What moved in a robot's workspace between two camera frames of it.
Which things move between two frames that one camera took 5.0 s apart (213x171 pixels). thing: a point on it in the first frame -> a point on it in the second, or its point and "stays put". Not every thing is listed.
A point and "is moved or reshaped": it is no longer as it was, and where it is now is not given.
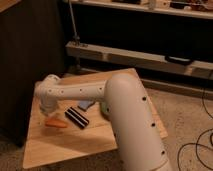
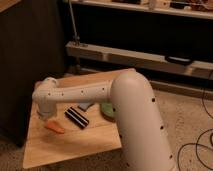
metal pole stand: [75, 37] stays put
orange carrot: [56, 123] is moved or reshaped
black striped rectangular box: [77, 118] stays put
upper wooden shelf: [194, 8] stays put
